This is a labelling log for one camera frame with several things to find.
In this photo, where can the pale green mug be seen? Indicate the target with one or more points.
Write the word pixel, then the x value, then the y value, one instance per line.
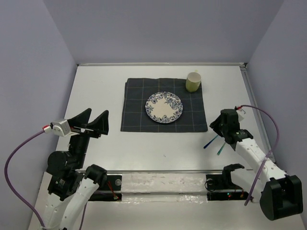
pixel 193 82

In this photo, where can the iridescent spoon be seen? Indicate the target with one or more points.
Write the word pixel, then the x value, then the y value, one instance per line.
pixel 211 141

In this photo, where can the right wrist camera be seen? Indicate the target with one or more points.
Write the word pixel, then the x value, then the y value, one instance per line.
pixel 241 113

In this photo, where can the dark checked cloth napkin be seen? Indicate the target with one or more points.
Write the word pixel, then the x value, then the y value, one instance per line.
pixel 138 90

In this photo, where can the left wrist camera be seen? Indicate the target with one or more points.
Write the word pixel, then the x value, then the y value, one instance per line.
pixel 59 128

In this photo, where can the iridescent fork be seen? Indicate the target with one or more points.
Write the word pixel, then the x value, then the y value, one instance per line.
pixel 221 149

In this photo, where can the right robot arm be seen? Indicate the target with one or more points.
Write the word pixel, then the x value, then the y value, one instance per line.
pixel 279 194

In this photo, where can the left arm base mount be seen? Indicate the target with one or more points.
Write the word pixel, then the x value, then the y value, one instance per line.
pixel 110 191

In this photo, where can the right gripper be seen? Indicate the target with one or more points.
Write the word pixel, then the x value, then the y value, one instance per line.
pixel 215 125

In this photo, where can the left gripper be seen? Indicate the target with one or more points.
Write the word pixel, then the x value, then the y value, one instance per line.
pixel 100 124

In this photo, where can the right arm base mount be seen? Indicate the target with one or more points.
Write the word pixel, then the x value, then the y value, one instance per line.
pixel 221 187

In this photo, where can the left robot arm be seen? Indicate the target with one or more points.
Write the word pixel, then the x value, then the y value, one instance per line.
pixel 69 190

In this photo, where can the blue floral plate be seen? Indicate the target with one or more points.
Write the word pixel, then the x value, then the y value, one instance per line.
pixel 164 107

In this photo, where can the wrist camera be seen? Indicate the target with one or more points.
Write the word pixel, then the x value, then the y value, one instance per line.
pixel 241 113
pixel 59 128

